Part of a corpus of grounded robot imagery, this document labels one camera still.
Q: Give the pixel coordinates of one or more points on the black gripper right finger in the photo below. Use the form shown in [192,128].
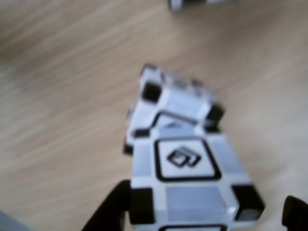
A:
[297,214]

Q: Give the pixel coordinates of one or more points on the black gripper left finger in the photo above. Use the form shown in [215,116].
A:
[113,209]

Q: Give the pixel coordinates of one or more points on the white cube overlapping squares symbol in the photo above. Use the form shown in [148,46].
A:
[185,158]

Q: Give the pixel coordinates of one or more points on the white cube angular symbol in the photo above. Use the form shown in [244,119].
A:
[175,4]

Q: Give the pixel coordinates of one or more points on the white cube lightning symbol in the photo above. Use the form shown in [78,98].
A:
[178,103]

